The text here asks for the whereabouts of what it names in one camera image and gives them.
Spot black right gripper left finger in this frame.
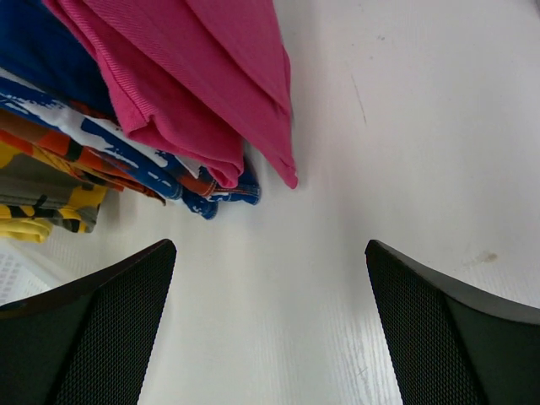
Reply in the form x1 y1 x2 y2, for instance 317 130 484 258
1 240 176 404

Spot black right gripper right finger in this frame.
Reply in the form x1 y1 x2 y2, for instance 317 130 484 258
365 240 539 404

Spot olive yellow camouflage trousers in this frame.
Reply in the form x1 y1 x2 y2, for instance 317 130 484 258
1 143 107 233

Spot orange camouflage trousers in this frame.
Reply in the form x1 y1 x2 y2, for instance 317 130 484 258
1 110 165 203

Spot blue white patterned trousers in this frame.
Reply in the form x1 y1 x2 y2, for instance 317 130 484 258
1 1 261 219

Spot pink trousers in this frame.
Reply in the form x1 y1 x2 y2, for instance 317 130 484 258
46 1 298 188

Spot white plastic basket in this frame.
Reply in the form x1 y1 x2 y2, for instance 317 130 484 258
1 239 98 305

